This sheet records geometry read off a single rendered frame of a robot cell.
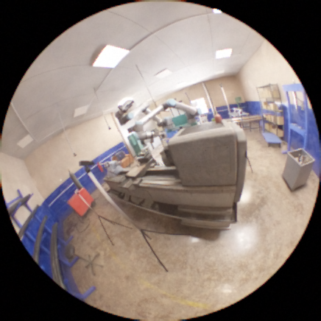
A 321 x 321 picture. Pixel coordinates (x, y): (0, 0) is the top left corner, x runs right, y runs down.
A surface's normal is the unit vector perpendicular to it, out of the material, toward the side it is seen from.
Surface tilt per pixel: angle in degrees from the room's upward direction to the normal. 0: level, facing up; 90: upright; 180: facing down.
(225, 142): 90
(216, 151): 90
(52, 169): 90
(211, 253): 0
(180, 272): 0
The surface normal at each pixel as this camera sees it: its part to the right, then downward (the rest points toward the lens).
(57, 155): 0.80, -0.10
